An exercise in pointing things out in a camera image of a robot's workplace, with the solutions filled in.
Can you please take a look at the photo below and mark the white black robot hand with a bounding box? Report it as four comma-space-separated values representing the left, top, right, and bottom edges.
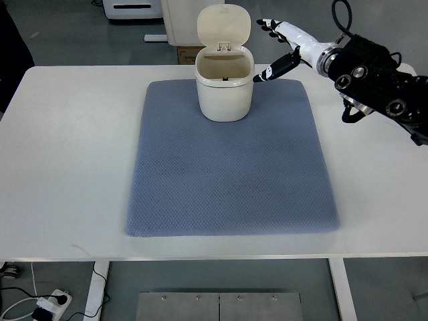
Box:
253, 19, 341, 82

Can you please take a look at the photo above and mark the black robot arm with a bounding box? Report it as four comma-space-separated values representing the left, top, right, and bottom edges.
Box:
328, 1, 427, 146

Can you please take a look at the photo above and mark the cream lidded trash bin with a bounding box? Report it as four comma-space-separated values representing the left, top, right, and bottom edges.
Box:
195, 4, 255, 122

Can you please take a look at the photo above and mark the brown cardboard box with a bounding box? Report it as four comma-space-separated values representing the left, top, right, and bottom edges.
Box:
177, 46, 204, 65

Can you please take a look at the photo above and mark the white cabinet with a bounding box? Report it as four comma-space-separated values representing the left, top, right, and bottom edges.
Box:
144, 0, 225, 47

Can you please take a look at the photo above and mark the blue textured cloth mat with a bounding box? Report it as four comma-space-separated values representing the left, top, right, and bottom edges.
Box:
126, 80, 340, 237

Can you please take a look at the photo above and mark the white appliance with slot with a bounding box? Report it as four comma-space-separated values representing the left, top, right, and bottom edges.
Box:
102, 0, 163, 20

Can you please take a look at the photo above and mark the white right table leg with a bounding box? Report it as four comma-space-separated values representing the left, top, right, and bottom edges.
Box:
328, 258, 357, 321

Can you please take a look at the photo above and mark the white table leg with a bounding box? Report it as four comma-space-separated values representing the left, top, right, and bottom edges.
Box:
328, 258, 357, 321
83, 260, 110, 321

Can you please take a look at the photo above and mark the white left table leg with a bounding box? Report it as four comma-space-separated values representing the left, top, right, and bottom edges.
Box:
83, 260, 110, 321

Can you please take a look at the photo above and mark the white power strip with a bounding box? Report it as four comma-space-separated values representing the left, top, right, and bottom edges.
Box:
31, 289, 72, 321

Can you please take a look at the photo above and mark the grey caster wheel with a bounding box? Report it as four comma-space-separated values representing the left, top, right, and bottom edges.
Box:
0, 262, 21, 280

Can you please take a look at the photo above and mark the grey metal base plate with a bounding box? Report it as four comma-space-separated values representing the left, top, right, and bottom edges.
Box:
136, 292, 304, 320

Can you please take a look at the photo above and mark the black power cable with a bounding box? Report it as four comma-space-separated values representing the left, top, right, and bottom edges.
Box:
60, 261, 112, 320

